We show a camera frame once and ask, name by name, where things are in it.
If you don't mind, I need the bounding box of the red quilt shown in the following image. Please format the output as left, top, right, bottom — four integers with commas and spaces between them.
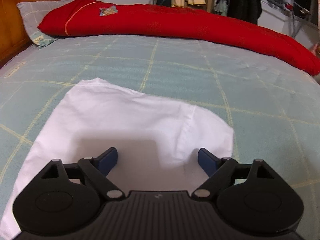
38, 0, 319, 76

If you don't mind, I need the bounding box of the black hanging jacket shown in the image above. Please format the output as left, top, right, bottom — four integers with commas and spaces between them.
227, 0, 262, 25

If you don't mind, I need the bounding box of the white t-shirt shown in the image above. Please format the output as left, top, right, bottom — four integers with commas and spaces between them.
1, 78, 234, 239

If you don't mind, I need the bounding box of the metal drying rack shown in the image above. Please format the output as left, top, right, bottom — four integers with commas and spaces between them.
258, 0, 314, 38

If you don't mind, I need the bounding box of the wooden headboard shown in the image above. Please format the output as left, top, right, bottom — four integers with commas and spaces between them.
0, 0, 72, 68

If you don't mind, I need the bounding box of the teal plaid bed blanket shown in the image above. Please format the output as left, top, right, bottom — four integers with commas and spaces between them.
1, 35, 319, 239

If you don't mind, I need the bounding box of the grey plaid pillow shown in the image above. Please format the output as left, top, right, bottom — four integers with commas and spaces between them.
17, 0, 74, 49

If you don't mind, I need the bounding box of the pink striped curtain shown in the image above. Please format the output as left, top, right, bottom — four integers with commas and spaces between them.
310, 43, 320, 58

